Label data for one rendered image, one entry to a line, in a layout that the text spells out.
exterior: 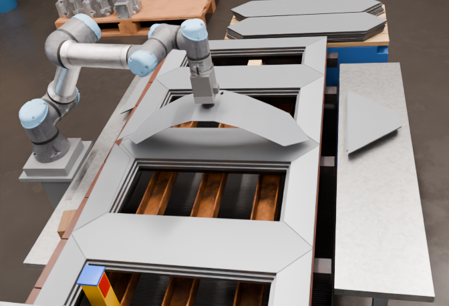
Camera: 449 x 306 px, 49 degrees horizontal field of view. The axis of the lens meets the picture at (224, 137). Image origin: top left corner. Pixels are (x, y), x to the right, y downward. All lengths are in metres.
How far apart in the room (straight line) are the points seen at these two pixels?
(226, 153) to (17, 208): 1.76
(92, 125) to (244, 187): 1.82
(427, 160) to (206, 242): 1.79
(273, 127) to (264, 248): 0.45
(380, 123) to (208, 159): 0.66
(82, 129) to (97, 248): 2.14
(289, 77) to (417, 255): 0.91
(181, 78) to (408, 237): 1.16
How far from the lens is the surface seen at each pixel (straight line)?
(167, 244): 1.49
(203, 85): 1.60
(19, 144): 3.73
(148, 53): 1.49
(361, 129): 1.90
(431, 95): 3.51
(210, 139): 1.81
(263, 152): 1.72
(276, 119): 1.71
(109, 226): 1.61
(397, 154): 1.86
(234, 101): 1.71
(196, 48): 1.54
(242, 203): 1.97
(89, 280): 1.44
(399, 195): 1.71
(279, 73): 2.12
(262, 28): 2.51
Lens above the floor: 1.97
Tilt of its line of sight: 38 degrees down
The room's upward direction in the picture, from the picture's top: 10 degrees counter-clockwise
